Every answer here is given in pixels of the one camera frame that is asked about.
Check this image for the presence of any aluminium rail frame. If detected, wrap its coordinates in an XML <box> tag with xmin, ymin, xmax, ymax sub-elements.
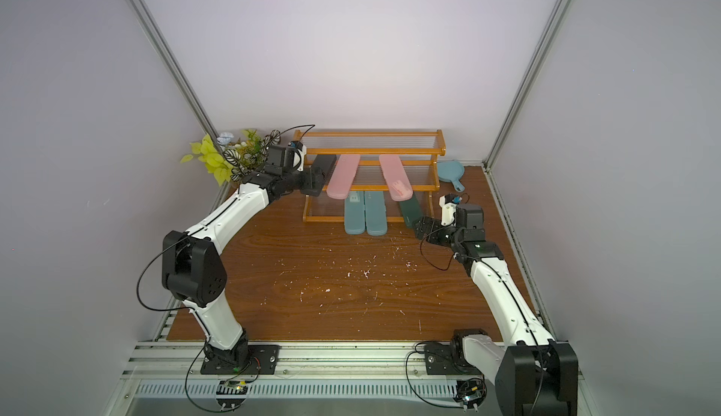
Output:
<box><xmin>105</xmin><ymin>340</ymin><xmax>484</xmax><ymax>415</ymax></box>

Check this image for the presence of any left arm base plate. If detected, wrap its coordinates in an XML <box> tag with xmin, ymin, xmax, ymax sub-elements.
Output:
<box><xmin>200</xmin><ymin>344</ymin><xmax>281</xmax><ymax>376</ymax></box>

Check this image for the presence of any teal pencil case left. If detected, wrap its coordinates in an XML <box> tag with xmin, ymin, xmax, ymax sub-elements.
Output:
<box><xmin>344</xmin><ymin>191</ymin><xmax>366</xmax><ymax>235</ymax></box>

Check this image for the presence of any teal pencil case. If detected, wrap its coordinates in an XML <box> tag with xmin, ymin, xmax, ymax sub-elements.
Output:
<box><xmin>364</xmin><ymin>191</ymin><xmax>388</xmax><ymax>237</ymax></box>
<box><xmin>344</xmin><ymin>191</ymin><xmax>366</xmax><ymax>235</ymax></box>

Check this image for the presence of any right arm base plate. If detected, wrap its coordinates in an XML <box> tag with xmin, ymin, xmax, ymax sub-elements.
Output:
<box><xmin>419</xmin><ymin>341</ymin><xmax>480</xmax><ymax>376</ymax></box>

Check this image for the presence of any right electronics board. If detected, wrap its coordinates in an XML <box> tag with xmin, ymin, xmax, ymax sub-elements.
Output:
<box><xmin>454</xmin><ymin>377</ymin><xmax>487</xmax><ymax>412</ymax></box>

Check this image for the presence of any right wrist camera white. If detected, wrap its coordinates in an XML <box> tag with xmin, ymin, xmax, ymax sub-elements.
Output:
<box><xmin>439</xmin><ymin>194</ymin><xmax>462</xmax><ymax>226</ymax></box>

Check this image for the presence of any teal pencil case right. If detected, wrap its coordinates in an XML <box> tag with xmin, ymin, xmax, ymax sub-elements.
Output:
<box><xmin>364</xmin><ymin>191</ymin><xmax>388</xmax><ymax>237</ymax></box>

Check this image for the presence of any dark green pencil case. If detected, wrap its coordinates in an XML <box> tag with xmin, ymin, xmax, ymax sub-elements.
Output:
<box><xmin>398</xmin><ymin>196</ymin><xmax>424</xmax><ymax>229</ymax></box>

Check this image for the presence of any electronics board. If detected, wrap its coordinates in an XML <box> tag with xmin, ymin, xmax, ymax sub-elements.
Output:
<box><xmin>454</xmin><ymin>377</ymin><xmax>487</xmax><ymax>412</ymax></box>
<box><xmin>215</xmin><ymin>380</ymin><xmax>250</xmax><ymax>412</ymax></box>

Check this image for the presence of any orange wooden shelf rack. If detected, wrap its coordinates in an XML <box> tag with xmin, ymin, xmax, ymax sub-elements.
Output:
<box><xmin>293</xmin><ymin>129</ymin><xmax>446</xmax><ymax>216</ymax></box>

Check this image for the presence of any left electronics board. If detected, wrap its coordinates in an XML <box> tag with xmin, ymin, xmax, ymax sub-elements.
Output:
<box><xmin>215</xmin><ymin>380</ymin><xmax>250</xmax><ymax>412</ymax></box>

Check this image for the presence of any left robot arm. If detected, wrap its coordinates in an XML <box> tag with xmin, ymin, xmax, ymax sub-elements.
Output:
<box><xmin>161</xmin><ymin>141</ymin><xmax>337</xmax><ymax>367</ymax></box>

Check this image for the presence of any pink pencil case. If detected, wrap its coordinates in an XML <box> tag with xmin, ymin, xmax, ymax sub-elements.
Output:
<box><xmin>326</xmin><ymin>154</ymin><xmax>361</xmax><ymax>200</ymax></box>
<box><xmin>379</xmin><ymin>154</ymin><xmax>414</xmax><ymax>202</ymax></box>

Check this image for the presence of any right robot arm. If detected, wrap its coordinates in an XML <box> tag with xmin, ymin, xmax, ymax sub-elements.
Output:
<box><xmin>413</xmin><ymin>197</ymin><xmax>579</xmax><ymax>415</ymax></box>

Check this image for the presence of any potted plant in vase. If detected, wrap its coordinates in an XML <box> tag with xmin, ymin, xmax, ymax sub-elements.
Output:
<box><xmin>179</xmin><ymin>129</ymin><xmax>281</xmax><ymax>186</ymax></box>

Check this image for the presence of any teal hand mirror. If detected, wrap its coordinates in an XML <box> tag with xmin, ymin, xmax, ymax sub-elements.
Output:
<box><xmin>437</xmin><ymin>161</ymin><xmax>465</xmax><ymax>193</ymax></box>

